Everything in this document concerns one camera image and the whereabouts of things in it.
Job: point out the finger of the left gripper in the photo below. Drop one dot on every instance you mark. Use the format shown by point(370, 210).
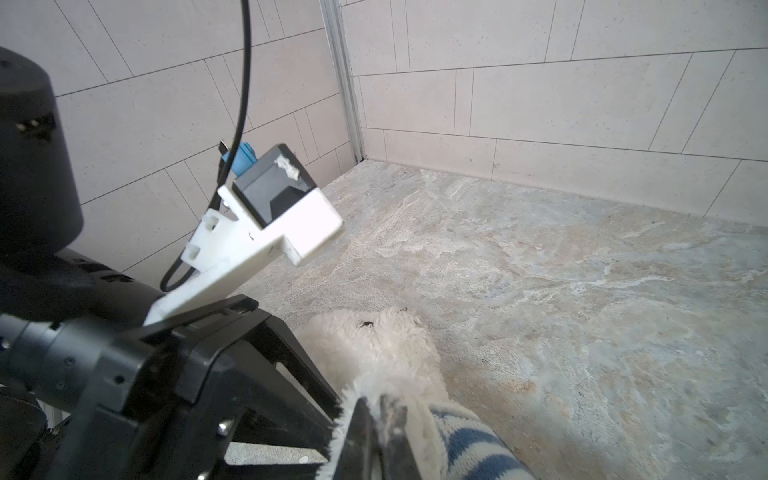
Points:
point(251, 358)
point(293, 447)

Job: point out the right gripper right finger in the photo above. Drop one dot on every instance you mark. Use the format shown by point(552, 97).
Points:
point(396, 455)

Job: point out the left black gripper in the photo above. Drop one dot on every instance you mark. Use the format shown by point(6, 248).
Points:
point(57, 314)

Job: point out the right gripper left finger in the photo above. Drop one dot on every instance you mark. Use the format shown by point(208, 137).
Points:
point(359, 457)

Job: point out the blue white striped knit sweater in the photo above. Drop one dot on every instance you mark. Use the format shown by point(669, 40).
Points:
point(472, 448)

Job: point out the white plush teddy bear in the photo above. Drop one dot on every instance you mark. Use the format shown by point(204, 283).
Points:
point(371, 355)

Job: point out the left corner aluminium profile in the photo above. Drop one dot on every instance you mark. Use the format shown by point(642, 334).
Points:
point(332, 17)

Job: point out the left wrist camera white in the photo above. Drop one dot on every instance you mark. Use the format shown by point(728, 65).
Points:
point(278, 210)

